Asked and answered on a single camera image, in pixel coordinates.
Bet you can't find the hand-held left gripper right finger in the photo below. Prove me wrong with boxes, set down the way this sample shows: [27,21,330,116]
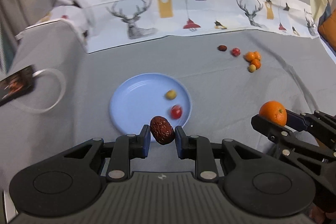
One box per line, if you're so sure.
[175,126,265,179]

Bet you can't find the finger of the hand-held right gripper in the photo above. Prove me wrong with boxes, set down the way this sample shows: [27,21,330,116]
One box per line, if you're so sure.
[251,114,336,170]
[286,109,336,141]

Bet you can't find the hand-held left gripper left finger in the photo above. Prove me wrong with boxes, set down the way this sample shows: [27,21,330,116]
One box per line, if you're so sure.
[60,124,152,179]

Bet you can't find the large orange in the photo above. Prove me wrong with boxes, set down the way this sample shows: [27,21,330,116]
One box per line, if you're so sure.
[259,100,287,127]

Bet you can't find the light blue plate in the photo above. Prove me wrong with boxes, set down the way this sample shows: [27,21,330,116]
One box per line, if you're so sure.
[109,73,193,136]

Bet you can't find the grey bed cover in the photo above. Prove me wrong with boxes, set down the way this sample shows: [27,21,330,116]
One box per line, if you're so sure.
[0,0,336,188]

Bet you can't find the orange cushion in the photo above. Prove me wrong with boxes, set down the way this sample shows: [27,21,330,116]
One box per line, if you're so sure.
[318,10,336,52]

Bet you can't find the pale yellow cloth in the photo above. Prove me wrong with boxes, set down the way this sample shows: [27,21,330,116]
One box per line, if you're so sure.
[310,0,328,28]

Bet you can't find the deer print blanket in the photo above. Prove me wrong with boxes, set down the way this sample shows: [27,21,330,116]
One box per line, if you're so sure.
[34,0,319,54]

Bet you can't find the black smartphone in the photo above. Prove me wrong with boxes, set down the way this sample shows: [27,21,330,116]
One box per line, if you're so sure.
[0,65,36,107]

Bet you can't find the white charging cable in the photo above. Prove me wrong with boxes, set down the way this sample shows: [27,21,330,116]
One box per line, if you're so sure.
[20,68,66,114]

